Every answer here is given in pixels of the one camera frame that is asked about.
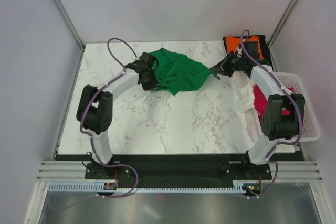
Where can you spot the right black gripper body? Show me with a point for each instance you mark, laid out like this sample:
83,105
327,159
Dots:
234,63

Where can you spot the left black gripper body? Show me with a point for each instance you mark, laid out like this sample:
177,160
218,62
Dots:
151,82

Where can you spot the green t shirt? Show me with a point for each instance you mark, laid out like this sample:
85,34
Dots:
177,72

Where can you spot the white plastic basket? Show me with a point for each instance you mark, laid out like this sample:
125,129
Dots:
310,128

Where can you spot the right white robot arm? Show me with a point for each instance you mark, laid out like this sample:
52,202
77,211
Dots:
282,120

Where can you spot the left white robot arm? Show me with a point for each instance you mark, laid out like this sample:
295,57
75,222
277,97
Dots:
95,109

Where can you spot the folded orange t shirt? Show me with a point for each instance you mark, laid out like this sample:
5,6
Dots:
256,45

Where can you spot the folded black t shirt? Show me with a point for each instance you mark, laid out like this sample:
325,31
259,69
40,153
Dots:
231,43

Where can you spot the white t shirt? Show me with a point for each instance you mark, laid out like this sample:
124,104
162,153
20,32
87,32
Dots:
246,98

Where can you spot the red t shirt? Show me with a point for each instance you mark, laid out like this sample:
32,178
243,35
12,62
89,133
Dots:
260,102

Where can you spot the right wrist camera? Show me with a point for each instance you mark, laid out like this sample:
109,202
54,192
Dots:
251,47

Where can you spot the left aluminium frame post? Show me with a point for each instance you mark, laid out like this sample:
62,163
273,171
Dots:
67,20

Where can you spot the aluminium frame post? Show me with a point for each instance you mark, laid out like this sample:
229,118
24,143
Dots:
284,18
67,20

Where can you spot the right aluminium frame post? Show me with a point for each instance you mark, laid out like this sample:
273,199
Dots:
284,18

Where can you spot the aluminium extrusion rail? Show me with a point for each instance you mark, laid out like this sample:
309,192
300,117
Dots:
74,171

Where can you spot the white slotted cable duct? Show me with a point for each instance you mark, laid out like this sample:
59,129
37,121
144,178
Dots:
114,187

